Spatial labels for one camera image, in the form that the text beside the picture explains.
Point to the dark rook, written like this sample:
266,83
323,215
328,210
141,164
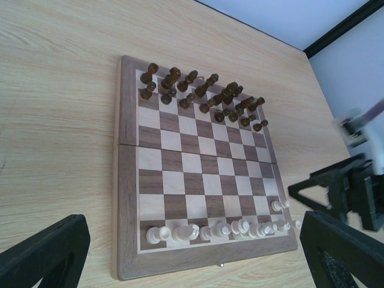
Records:
146,77
253,106

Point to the dark knight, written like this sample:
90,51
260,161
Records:
244,103
171,78

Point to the dark queen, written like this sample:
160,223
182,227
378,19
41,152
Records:
201,90

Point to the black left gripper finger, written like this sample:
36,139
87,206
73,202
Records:
53,257

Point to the light rook corner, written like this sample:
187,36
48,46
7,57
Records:
155,235

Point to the dark knight right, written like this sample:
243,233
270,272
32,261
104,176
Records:
244,103

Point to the light wooden king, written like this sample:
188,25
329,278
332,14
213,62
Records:
259,230

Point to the dark pawn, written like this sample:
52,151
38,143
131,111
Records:
168,96
220,116
185,102
258,127
205,107
246,121
235,114
146,93

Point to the light pawn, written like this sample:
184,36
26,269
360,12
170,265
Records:
280,205

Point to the dark bishop left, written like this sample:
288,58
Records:
189,79

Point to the light piece row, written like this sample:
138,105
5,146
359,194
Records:
217,231

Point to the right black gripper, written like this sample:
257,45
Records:
336,253

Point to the wooden chess board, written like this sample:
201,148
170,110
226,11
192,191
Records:
174,167

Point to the dark rook far right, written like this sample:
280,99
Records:
253,106

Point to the dark king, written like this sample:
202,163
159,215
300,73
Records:
227,91

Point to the dark rook far left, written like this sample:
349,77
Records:
146,77

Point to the dark knight left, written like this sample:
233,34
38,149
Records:
171,78

